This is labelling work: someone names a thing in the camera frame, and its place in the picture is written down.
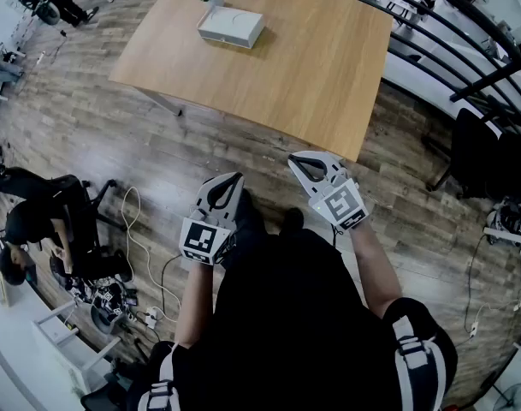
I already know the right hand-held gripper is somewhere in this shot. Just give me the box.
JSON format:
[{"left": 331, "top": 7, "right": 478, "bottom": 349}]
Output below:
[{"left": 287, "top": 150, "right": 370, "bottom": 231}]

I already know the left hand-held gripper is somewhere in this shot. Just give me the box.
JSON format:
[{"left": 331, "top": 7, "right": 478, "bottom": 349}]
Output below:
[{"left": 179, "top": 171, "right": 246, "bottom": 267}]

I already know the grey drawer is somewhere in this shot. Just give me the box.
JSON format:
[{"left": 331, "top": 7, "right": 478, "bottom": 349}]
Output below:
[{"left": 198, "top": 28, "right": 256, "bottom": 50}]

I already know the person's right forearm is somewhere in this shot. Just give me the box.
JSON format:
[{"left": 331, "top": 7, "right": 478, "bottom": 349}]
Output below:
[{"left": 347, "top": 219, "right": 404, "bottom": 321}]

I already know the person's left forearm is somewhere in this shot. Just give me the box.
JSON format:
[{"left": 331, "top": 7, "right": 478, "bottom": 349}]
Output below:
[{"left": 173, "top": 258, "right": 217, "bottom": 347}]

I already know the white box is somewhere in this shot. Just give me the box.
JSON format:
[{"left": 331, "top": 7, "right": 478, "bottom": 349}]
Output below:
[{"left": 197, "top": 5, "right": 266, "bottom": 51}]

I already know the person's black shoe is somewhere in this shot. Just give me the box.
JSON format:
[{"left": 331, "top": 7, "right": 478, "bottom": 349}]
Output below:
[
  {"left": 232, "top": 188, "right": 268, "bottom": 252},
  {"left": 280, "top": 206, "right": 306, "bottom": 233}
]

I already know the grey metal table leg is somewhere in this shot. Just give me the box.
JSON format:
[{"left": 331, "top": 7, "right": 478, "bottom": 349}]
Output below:
[{"left": 133, "top": 84, "right": 186, "bottom": 118}]

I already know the white power strip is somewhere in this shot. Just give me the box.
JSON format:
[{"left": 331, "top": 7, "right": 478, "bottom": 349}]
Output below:
[{"left": 143, "top": 306, "right": 165, "bottom": 331}]

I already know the person's black clothing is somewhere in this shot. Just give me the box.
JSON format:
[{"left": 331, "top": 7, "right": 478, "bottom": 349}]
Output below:
[{"left": 126, "top": 224, "right": 459, "bottom": 411}]

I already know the pile of black-white patterned devices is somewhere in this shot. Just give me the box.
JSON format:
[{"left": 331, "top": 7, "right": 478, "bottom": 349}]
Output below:
[{"left": 66, "top": 275, "right": 140, "bottom": 336}]

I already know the black fabric chair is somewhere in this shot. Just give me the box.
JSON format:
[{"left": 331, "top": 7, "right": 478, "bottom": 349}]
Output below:
[{"left": 421, "top": 106, "right": 521, "bottom": 206}]

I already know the white desk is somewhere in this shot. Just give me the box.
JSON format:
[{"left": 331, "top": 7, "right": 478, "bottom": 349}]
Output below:
[{"left": 0, "top": 280, "right": 125, "bottom": 411}]

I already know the black floor fan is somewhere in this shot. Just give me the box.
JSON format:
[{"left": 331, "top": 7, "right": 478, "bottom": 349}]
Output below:
[{"left": 492, "top": 381, "right": 521, "bottom": 411}]

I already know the black floor cable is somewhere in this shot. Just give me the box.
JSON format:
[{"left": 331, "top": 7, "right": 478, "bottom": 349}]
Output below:
[{"left": 158, "top": 252, "right": 185, "bottom": 313}]

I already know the white floor cable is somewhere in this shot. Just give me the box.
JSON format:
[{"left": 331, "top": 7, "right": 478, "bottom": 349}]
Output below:
[{"left": 120, "top": 185, "right": 183, "bottom": 325}]

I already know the thin black cable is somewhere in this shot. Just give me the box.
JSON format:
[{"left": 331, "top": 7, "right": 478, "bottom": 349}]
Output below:
[{"left": 462, "top": 233, "right": 491, "bottom": 334}]

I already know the grey shoulder strap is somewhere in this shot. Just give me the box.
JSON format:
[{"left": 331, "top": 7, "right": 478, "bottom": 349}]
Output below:
[
  {"left": 136, "top": 343, "right": 176, "bottom": 411},
  {"left": 391, "top": 314, "right": 448, "bottom": 411}
]

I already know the thin white cable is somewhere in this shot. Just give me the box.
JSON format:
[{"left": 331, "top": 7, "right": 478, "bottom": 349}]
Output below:
[{"left": 454, "top": 295, "right": 521, "bottom": 347}]

